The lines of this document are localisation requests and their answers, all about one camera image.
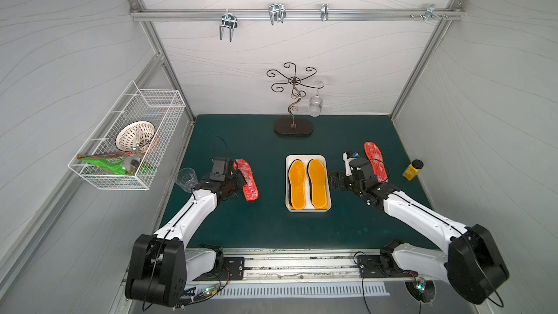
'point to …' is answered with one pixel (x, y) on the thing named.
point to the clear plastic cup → (187, 179)
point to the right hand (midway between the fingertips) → (338, 173)
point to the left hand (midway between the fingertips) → (244, 179)
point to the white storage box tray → (306, 184)
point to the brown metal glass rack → (291, 126)
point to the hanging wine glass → (315, 103)
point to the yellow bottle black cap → (413, 170)
